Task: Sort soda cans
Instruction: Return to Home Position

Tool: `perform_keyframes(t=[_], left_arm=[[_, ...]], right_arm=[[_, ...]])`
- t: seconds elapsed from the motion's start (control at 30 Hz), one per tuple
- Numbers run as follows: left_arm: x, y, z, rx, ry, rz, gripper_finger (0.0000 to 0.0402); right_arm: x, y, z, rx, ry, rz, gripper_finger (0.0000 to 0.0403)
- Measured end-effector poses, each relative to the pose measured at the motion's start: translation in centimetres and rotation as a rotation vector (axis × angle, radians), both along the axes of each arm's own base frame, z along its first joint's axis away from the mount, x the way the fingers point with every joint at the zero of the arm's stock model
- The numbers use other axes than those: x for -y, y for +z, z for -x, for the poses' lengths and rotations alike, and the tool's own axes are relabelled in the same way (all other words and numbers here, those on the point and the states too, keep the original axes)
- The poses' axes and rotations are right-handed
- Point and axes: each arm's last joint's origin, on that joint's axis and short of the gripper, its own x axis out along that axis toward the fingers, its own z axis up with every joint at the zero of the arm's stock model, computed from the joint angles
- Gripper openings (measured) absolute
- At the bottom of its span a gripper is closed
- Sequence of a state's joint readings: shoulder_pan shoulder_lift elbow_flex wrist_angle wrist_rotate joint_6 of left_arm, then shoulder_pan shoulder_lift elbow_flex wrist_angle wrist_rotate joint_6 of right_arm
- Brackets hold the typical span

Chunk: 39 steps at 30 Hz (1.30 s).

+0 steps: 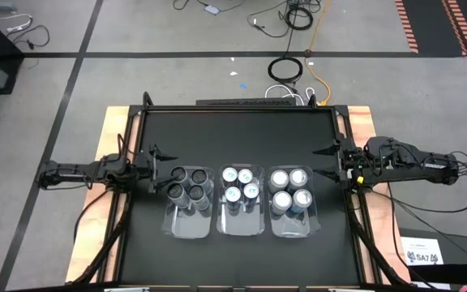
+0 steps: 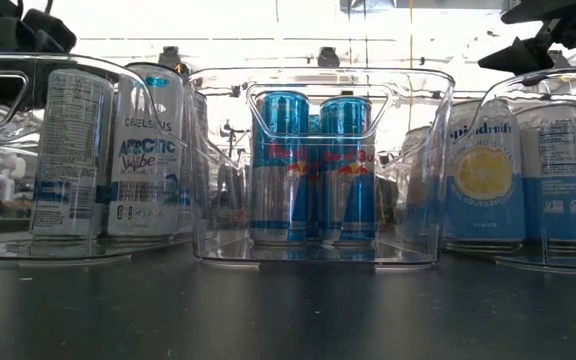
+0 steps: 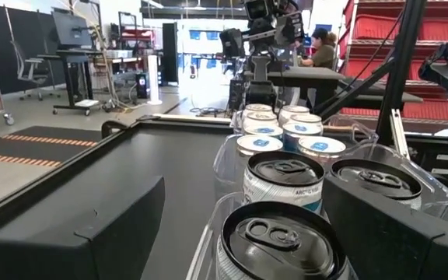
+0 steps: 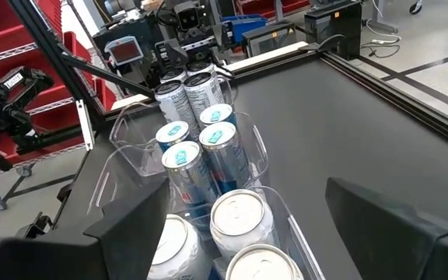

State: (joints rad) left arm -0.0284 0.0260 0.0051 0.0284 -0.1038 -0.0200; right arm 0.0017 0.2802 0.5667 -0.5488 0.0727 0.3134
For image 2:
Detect black ceiling cord reel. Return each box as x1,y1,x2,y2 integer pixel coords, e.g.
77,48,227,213
547,48,573,70
160,45,193,76
316,46,342,69

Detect black hanging cable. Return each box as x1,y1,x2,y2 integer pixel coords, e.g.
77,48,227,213
363,0,371,69
346,0,355,69

